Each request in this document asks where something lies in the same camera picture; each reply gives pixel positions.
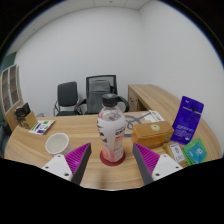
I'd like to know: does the flat round red coaster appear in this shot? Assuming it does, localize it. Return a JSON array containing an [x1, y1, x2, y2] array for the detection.
[[99, 149, 127, 167]]

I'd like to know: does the purple foil pouch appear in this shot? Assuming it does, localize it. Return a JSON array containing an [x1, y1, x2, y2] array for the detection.
[[170, 95, 205, 146]]

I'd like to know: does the wooden side desk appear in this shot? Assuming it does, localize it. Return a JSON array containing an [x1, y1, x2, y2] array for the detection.
[[127, 83, 183, 116]]

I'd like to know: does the black leather chair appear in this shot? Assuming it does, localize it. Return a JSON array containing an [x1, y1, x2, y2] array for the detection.
[[0, 121, 13, 149]]

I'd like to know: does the dark grey office chair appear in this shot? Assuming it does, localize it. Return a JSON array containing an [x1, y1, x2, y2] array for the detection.
[[53, 81, 83, 117]]

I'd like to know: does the speckled white mug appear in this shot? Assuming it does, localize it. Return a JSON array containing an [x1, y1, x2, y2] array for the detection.
[[44, 132, 74, 157]]

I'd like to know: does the black mesh office chair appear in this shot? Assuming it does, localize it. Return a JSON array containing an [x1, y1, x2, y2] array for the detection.
[[74, 74, 130, 115]]

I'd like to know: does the brown cardboard box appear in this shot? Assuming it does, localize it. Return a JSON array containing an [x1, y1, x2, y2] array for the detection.
[[131, 120, 175, 149]]

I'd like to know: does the green packet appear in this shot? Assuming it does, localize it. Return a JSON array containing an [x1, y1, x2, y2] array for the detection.
[[181, 137, 209, 167]]

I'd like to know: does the small yellow labelled box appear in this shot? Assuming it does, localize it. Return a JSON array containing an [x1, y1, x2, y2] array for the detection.
[[163, 141, 188, 165]]

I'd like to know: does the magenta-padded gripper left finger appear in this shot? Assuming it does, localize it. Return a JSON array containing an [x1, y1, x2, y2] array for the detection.
[[41, 142, 92, 186]]

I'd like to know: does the wooden holder with black boxes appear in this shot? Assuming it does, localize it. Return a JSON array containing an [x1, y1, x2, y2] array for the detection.
[[13, 102, 38, 131]]

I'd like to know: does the wooden glass-door shelf cabinet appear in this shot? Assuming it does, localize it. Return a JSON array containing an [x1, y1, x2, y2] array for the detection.
[[0, 64, 24, 131]]

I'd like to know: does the white green purple leaflet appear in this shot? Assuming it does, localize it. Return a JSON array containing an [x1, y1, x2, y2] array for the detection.
[[29, 119, 56, 136]]

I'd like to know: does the clear black-capped drink bottle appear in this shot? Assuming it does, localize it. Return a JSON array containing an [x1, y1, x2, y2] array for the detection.
[[96, 93, 128, 163]]

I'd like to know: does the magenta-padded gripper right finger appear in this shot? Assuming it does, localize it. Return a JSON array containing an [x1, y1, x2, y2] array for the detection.
[[132, 142, 184, 186]]

